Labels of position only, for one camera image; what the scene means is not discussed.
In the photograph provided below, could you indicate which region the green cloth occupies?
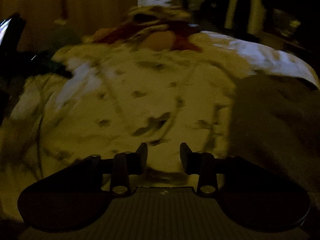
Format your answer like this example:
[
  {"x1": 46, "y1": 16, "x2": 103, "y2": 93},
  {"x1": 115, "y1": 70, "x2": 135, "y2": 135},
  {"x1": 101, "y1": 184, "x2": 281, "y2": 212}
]
[{"x1": 15, "y1": 26, "x2": 82, "y2": 79}]

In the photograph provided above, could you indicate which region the hanging cream garment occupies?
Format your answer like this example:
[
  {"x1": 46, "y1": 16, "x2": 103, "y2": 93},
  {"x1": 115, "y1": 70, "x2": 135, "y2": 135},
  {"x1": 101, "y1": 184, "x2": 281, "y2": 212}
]
[{"x1": 224, "y1": 0, "x2": 266, "y2": 36}]

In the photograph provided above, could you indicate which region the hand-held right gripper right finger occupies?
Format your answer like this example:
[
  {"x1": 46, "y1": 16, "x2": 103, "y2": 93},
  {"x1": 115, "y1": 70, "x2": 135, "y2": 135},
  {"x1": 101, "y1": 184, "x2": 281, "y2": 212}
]
[{"x1": 179, "y1": 142, "x2": 250, "y2": 198}]

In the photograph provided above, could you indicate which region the white duvet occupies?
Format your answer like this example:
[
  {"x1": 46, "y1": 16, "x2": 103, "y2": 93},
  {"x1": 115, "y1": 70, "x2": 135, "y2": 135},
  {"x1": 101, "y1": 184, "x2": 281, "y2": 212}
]
[{"x1": 0, "y1": 31, "x2": 320, "y2": 230}]

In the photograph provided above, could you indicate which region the red knit blanket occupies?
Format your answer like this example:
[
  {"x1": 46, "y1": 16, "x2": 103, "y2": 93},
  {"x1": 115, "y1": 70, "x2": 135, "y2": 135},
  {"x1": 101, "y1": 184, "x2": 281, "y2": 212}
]
[{"x1": 96, "y1": 20, "x2": 203, "y2": 53}]

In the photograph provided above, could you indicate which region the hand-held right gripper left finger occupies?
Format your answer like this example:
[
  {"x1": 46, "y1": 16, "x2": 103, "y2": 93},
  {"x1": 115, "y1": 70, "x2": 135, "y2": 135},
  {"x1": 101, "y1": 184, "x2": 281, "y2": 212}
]
[{"x1": 75, "y1": 142, "x2": 148, "y2": 197}]

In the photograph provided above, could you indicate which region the cream patterned garment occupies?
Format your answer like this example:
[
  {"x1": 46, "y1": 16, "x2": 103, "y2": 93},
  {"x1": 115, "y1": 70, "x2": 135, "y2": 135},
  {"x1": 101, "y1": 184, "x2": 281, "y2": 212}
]
[{"x1": 125, "y1": 4, "x2": 193, "y2": 34}]

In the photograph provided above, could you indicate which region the shiny plastic bag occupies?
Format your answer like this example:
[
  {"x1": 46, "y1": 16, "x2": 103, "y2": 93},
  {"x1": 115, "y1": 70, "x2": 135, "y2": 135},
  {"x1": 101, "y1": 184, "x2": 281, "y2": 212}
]
[{"x1": 272, "y1": 9, "x2": 302, "y2": 38}]

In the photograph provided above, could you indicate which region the orange pillow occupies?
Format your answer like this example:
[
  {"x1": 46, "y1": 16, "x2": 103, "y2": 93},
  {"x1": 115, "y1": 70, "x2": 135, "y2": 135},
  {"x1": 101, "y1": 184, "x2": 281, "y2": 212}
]
[{"x1": 143, "y1": 31, "x2": 175, "y2": 52}]

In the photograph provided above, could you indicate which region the white printed baby garment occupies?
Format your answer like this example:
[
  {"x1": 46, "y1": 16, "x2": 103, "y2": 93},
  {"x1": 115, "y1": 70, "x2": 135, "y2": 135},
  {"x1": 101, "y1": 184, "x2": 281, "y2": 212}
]
[{"x1": 15, "y1": 46, "x2": 237, "y2": 180}]

